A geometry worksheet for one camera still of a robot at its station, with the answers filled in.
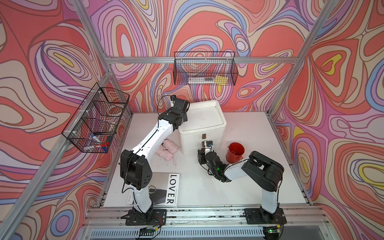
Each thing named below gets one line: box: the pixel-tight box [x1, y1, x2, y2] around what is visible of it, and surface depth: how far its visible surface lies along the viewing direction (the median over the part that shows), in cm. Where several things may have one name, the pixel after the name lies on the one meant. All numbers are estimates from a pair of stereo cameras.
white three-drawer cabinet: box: [179, 100, 227, 156], surface depth 86 cm
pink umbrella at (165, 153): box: [155, 145, 177, 166], surface depth 95 cm
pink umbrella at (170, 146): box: [161, 138, 180, 154], surface depth 99 cm
